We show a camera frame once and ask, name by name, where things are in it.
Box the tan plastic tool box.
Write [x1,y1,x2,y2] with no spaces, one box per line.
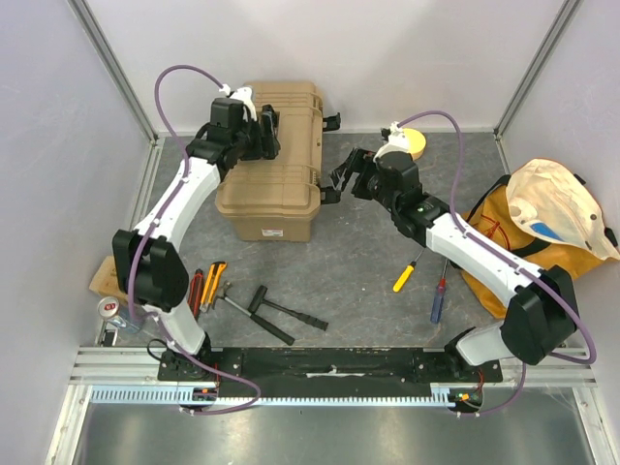
[215,80,324,242]

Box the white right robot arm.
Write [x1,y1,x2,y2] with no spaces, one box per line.
[329,148,578,382]

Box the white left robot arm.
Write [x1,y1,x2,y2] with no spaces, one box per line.
[112,92,280,381]

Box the orange cloth bag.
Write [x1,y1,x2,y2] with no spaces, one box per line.
[459,173,620,320]

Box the yellow black utility knife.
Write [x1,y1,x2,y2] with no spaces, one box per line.
[200,261,228,313]

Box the black rubber mallet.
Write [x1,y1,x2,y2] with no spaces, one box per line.
[248,285,328,331]

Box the small steel claw hammer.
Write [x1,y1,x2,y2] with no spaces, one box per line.
[216,280,296,347]

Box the red black utility knife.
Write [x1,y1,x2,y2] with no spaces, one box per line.
[188,268,204,320]

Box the brown cardboard box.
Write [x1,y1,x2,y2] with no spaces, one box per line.
[88,256,128,305]

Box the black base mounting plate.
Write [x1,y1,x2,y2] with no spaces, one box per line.
[157,346,504,402]

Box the silver drink can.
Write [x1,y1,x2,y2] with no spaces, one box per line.
[97,296,143,333]

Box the right aluminium corner profile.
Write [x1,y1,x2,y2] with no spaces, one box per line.
[493,0,584,137]

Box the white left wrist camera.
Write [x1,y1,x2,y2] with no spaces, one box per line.
[219,84,258,121]

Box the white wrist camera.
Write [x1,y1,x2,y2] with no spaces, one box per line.
[219,84,258,121]
[374,121,412,162]

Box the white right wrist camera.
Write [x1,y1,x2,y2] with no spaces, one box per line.
[374,121,412,162]

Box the yellow handle screwdriver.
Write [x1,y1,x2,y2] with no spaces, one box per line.
[392,250,424,294]

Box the blue red handle screwdriver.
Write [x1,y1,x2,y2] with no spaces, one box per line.
[430,260,449,325]

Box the aluminium corner frame profile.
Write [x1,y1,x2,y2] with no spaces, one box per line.
[66,0,159,141]

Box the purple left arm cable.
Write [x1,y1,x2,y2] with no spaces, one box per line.
[125,63,264,416]

